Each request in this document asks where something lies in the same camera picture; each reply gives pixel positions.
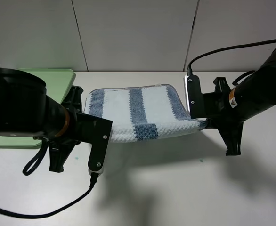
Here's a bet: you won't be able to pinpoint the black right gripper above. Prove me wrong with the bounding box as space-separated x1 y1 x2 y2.
203 77 243 156

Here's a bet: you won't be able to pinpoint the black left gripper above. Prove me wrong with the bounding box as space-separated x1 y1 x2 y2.
46 86 83 172

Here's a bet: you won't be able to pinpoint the blue white striped towel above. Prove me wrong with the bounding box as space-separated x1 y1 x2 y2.
84 84 207 143

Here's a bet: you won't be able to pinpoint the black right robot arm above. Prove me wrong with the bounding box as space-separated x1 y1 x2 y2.
204 49 276 156

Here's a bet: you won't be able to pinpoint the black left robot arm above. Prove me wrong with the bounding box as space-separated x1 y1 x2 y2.
0 68 82 176

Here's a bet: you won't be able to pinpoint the green plastic tray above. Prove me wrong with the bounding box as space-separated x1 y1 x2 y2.
0 68 75 149

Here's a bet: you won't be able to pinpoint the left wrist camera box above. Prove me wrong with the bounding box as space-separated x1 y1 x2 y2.
78 114 113 175

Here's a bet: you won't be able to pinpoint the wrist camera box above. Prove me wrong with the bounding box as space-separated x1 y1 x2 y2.
78 114 113 175
184 75 207 119

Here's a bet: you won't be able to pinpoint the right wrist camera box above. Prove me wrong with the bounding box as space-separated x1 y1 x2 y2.
184 75 207 119

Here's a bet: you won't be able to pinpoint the black right camera cable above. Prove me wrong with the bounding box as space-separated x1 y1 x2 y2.
187 27 276 76

